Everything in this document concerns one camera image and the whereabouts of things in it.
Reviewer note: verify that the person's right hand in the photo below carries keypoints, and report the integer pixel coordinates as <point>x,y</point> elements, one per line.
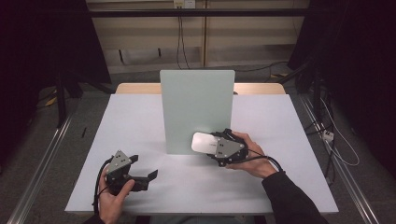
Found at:
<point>255,165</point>

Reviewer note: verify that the black horizontal bar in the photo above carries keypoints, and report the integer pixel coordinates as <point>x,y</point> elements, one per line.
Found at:
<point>140,13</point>

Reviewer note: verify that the pale green whiteboard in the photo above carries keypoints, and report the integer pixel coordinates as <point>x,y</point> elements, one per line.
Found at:
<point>196,102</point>

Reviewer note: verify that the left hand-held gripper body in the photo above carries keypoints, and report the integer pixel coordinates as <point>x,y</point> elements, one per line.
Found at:
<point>118,165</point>

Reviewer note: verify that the wooden table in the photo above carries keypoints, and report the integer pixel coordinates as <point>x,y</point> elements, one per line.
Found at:
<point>137,88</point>

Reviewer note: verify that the small black floor item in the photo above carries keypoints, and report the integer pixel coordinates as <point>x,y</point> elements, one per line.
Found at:
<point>83,132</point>

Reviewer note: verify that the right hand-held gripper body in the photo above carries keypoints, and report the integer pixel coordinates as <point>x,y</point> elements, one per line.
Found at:
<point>229,149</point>

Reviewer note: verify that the dark curtain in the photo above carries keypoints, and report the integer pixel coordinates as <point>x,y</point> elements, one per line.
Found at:
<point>37,46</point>
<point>358,62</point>

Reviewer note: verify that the person's left hand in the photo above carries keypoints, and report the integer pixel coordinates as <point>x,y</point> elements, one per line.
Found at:
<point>110,205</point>

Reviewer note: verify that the white wall socket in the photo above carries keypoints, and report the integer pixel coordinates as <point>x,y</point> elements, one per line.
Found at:
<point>184,3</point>

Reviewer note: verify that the aluminium floor rail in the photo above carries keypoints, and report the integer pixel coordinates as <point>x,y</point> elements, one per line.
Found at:
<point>345,174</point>
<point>40,168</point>

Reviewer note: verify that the black metal stand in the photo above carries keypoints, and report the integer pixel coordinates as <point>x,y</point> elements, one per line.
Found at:
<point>61,102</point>
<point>317,93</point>

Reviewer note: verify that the white table mat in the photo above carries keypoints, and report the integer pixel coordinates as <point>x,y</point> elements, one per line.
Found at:
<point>140,124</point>

